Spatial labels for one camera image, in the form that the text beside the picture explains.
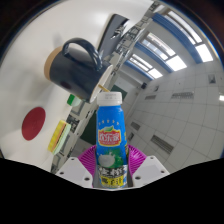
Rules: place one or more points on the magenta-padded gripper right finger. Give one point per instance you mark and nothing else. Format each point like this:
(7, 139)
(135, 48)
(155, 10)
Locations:
(150, 170)

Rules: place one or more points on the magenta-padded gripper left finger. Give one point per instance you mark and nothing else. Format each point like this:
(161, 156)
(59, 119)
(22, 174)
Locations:
(73, 170)

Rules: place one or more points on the blue drink bottle white cap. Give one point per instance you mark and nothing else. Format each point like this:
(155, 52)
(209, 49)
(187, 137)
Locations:
(111, 126)

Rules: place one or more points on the ceiling light panels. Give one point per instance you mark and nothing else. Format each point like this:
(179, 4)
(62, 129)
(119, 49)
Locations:
(163, 143)

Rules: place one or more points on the flat round red coaster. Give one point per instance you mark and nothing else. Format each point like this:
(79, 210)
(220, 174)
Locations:
(33, 123)

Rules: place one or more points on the green and white sponge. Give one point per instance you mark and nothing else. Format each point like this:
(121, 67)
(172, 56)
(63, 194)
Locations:
(74, 100)

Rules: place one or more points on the wooden stir stick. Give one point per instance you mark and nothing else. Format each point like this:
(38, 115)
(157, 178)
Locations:
(104, 88)

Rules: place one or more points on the dark blue mug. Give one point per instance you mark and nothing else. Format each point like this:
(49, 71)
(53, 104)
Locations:
(75, 71)

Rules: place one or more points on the blue curtain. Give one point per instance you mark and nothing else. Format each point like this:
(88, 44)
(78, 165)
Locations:
(176, 36)
(138, 69)
(153, 56)

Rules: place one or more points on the tall classroom window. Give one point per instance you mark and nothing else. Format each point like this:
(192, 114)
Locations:
(200, 46)
(170, 56)
(150, 68)

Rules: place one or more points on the black flat notebook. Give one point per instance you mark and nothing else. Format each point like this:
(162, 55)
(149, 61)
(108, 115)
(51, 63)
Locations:
(111, 33)

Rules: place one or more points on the black wall speaker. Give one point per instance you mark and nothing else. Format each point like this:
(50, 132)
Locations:
(144, 85)

